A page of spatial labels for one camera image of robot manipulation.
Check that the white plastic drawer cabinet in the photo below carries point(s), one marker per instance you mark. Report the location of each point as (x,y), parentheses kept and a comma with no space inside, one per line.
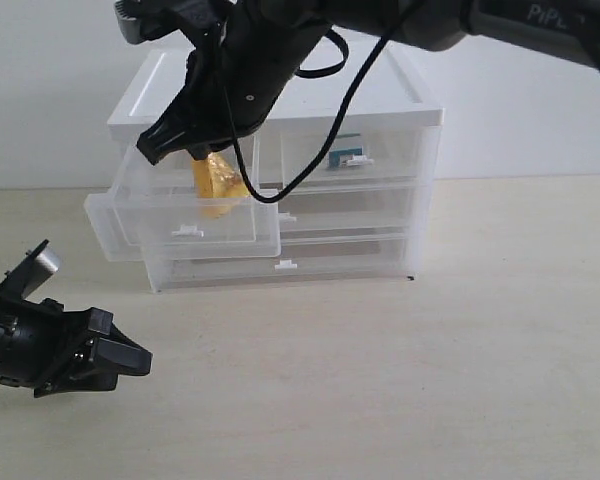
(391,97)

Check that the middle wide clear drawer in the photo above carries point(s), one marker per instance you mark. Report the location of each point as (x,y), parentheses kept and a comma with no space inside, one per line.
(397,206)

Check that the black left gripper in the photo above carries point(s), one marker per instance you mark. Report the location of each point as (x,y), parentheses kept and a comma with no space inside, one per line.
(50,350)

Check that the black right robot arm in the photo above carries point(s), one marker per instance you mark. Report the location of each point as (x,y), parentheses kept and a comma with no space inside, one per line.
(286,32)

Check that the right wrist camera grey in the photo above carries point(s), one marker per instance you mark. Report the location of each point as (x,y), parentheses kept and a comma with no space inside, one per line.
(151,20)

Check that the yellow cheese wedge sponge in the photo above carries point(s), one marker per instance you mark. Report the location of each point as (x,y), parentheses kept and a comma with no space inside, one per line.
(218,185)

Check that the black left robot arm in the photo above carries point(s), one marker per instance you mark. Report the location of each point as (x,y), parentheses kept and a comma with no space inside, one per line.
(50,351)

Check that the bottom wide clear drawer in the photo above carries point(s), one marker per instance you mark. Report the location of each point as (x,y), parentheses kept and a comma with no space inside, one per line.
(300,259)

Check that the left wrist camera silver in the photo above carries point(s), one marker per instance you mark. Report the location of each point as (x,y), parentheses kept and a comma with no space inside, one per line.
(38,266)

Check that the white pill bottle blue label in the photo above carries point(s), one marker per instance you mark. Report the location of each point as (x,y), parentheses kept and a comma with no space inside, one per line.
(348,151)

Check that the wide clear drawer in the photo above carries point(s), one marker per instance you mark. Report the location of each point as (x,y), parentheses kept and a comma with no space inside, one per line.
(300,259)
(397,206)

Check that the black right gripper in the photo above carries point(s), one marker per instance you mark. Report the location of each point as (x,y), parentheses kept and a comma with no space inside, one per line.
(220,99)

